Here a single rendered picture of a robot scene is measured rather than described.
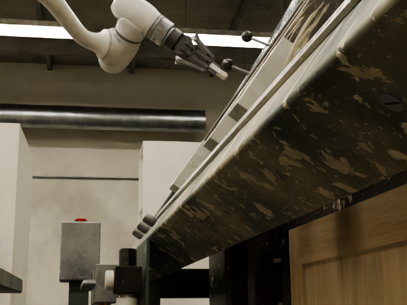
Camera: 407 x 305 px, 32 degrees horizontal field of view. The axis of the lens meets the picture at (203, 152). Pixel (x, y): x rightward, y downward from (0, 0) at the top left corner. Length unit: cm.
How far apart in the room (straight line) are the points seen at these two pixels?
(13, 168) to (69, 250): 201
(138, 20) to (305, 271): 127
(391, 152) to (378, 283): 46
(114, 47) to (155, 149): 338
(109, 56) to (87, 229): 60
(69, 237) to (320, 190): 155
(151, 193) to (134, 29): 340
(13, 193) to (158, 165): 185
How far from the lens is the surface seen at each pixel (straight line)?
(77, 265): 217
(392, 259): 96
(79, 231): 218
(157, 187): 564
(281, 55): 100
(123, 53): 239
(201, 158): 156
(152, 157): 569
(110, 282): 157
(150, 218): 166
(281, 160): 69
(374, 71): 47
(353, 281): 108
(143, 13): 232
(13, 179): 413
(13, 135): 419
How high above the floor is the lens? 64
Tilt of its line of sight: 13 degrees up
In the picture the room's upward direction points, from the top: 1 degrees counter-clockwise
